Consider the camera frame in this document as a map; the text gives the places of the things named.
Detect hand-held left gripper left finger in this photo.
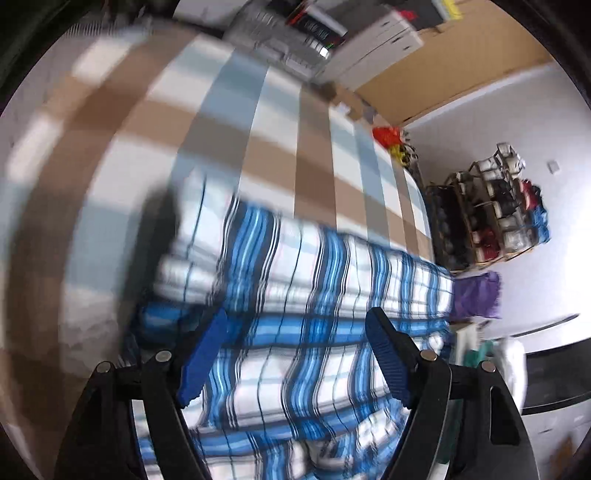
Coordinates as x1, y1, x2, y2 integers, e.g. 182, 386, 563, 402
53, 308, 229, 480

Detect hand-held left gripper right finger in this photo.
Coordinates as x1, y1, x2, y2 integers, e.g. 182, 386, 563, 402
365, 307, 541, 480

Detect blue plaid garment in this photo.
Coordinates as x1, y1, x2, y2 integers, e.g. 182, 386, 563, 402
122, 171, 455, 480

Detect teal cloth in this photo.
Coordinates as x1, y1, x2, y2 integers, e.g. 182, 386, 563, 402
462, 342, 499, 370

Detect purple cloth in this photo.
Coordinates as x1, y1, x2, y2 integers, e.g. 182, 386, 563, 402
450, 271, 502, 321

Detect shoe rack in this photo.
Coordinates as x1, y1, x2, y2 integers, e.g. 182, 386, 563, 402
425, 143, 552, 273

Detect yellow plastic bag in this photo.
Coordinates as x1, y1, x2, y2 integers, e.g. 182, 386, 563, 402
390, 143, 416, 167

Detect red plastic bag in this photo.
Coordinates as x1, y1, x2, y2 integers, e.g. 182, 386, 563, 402
372, 124, 402, 148

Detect checkered tablecloth table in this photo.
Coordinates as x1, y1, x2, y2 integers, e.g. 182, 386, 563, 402
0, 23, 435, 462

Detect silver suitcase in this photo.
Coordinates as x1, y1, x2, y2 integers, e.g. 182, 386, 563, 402
222, 4, 333, 84

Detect black case with red trim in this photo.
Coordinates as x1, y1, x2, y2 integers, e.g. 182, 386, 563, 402
286, 0, 347, 47

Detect black box with red mark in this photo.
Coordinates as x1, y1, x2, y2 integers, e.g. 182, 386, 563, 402
397, 0, 444, 28

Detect yellow and black box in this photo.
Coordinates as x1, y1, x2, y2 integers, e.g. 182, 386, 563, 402
431, 0, 462, 19

